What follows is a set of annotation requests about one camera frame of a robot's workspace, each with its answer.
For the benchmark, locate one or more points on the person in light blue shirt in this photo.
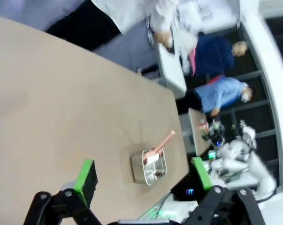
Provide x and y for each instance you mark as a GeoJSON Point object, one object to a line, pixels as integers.
{"type": "Point", "coordinates": [221, 96]}

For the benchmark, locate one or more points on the person in white shirt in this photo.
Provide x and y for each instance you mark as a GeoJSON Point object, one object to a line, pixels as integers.
{"type": "Point", "coordinates": [132, 14]}

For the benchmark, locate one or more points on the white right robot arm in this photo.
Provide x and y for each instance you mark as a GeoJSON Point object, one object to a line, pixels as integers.
{"type": "Point", "coordinates": [261, 168]}

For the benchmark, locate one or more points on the person's left forearm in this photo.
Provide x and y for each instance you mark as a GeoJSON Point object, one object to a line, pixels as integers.
{"type": "Point", "coordinates": [164, 16]}

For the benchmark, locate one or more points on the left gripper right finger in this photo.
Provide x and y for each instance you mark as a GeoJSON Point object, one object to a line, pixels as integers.
{"type": "Point", "coordinates": [225, 208]}

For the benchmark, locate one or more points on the black computer with lights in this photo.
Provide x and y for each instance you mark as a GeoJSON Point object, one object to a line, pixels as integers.
{"type": "Point", "coordinates": [190, 191]}

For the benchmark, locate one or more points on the pink lint roller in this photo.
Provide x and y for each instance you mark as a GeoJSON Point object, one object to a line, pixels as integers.
{"type": "Point", "coordinates": [163, 144]}

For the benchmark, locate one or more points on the navy shirt bald mannequin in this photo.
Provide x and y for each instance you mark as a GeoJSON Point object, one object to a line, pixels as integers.
{"type": "Point", "coordinates": [214, 54]}

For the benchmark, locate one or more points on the steel rectangular container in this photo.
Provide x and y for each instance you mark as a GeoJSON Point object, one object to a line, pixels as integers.
{"type": "Point", "coordinates": [143, 171]}

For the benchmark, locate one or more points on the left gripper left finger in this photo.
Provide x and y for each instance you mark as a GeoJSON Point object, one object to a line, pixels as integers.
{"type": "Point", "coordinates": [59, 208]}

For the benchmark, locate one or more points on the person's left hand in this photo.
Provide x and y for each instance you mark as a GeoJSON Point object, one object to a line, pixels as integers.
{"type": "Point", "coordinates": [163, 39]}

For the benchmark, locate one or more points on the small brown table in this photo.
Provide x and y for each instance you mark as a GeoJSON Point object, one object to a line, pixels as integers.
{"type": "Point", "coordinates": [198, 138]}

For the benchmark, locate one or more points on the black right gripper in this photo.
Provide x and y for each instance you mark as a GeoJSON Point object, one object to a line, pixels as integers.
{"type": "Point", "coordinates": [248, 136]}

